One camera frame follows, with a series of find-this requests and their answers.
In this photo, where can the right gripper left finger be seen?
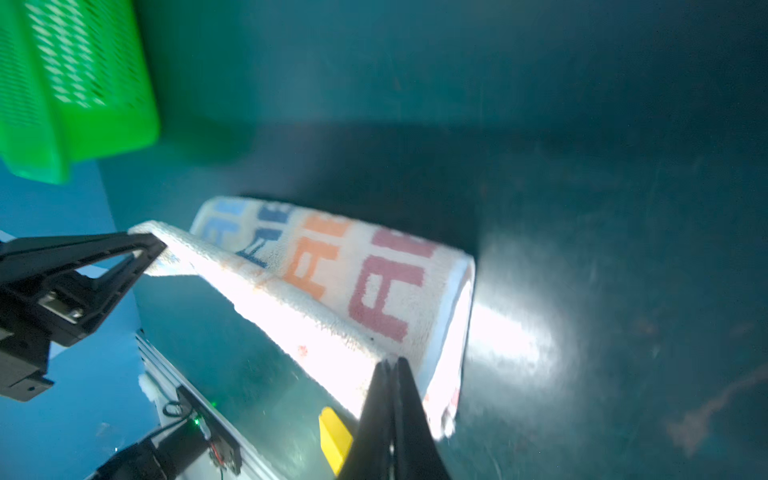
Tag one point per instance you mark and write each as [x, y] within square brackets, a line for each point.
[370, 456]

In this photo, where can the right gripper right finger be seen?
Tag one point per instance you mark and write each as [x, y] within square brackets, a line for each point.
[415, 455]

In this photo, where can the beige lettered towel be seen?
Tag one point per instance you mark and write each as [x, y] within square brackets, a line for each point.
[336, 294]

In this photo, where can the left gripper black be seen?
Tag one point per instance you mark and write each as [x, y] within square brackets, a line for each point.
[60, 290]

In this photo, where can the green plastic basket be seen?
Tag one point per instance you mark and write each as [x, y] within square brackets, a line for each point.
[74, 86]

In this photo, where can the yellow toy shovel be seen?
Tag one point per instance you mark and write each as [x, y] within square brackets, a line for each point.
[335, 439]

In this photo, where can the left electronics board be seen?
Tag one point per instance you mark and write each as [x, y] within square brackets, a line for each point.
[169, 451]

